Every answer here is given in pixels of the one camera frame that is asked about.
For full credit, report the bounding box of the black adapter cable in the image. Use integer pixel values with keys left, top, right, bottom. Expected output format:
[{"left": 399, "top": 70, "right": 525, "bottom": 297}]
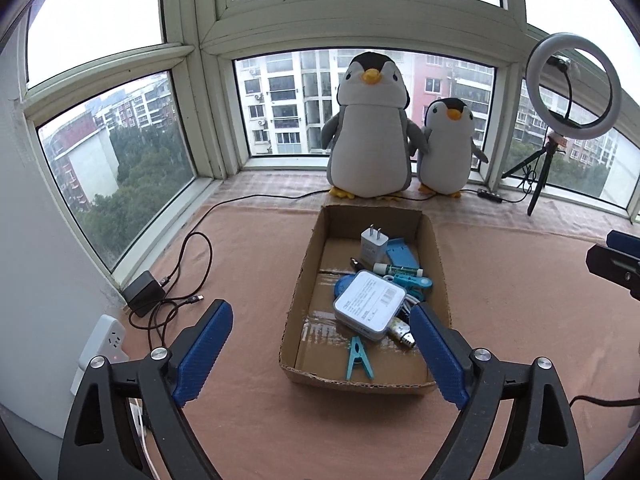
[{"left": 127, "top": 231, "right": 213, "bottom": 356}]

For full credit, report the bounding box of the white ring light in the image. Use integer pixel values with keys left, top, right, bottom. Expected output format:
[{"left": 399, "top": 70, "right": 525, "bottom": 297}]
[{"left": 526, "top": 32, "right": 623, "bottom": 140}]

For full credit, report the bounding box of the patterned white lighter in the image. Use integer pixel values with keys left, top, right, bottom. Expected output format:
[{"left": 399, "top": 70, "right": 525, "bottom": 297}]
[{"left": 387, "top": 317, "right": 416, "bottom": 348}]

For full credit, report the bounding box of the white plug adapter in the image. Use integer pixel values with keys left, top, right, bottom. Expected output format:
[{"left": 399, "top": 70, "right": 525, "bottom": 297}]
[{"left": 360, "top": 226, "right": 390, "bottom": 266}]

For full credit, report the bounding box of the cardboard box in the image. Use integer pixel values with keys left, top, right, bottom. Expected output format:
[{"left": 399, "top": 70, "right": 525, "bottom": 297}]
[{"left": 278, "top": 204, "right": 453, "bottom": 397}]

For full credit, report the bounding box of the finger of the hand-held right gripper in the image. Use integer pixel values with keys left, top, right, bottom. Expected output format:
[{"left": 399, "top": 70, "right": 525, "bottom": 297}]
[
  {"left": 586, "top": 242, "right": 640, "bottom": 303},
  {"left": 605, "top": 229, "right": 640, "bottom": 256}
]

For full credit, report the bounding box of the black ring light cable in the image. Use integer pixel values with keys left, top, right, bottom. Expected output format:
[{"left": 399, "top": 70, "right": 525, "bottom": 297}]
[{"left": 192, "top": 187, "right": 531, "bottom": 231}]

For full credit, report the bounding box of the teal clothespin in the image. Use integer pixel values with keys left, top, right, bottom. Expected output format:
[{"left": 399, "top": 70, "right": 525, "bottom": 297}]
[{"left": 344, "top": 336, "right": 375, "bottom": 381}]

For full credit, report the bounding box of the white window frame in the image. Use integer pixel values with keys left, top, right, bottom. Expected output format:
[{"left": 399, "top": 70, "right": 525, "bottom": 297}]
[{"left": 0, "top": 0, "right": 640, "bottom": 291}]

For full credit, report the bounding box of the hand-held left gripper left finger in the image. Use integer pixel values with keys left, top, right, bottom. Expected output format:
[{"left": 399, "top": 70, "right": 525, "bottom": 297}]
[{"left": 57, "top": 298, "right": 235, "bottom": 480}]

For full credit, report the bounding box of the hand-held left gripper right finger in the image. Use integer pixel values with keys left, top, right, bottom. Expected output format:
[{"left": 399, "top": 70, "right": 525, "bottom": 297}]
[{"left": 409, "top": 302, "right": 586, "bottom": 480}]

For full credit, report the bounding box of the translucent grey-blue plastic gadget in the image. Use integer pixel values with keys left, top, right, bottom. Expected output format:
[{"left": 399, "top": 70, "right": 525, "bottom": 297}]
[{"left": 385, "top": 237, "right": 420, "bottom": 268}]

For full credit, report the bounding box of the blue round plastic case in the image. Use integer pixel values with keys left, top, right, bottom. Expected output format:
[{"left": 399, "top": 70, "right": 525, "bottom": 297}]
[{"left": 334, "top": 274, "right": 358, "bottom": 301}]

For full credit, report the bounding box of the large grey penguin plush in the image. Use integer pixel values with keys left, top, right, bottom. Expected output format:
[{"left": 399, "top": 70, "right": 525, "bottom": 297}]
[{"left": 320, "top": 51, "right": 426, "bottom": 201}]

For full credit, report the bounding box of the black power adapter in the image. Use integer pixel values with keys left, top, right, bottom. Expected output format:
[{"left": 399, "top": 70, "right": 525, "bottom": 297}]
[{"left": 121, "top": 270, "right": 168, "bottom": 317}]

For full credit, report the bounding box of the white power strip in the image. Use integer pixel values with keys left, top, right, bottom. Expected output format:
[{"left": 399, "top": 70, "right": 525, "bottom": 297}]
[{"left": 70, "top": 314, "right": 128, "bottom": 396}]

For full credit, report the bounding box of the white multi-port charger box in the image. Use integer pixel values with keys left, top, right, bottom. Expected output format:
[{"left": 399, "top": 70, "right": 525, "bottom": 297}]
[{"left": 332, "top": 270, "right": 408, "bottom": 343}]

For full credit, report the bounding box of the small grey penguin plush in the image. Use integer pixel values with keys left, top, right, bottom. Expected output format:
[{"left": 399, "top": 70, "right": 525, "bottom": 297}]
[{"left": 415, "top": 97, "right": 490, "bottom": 200}]

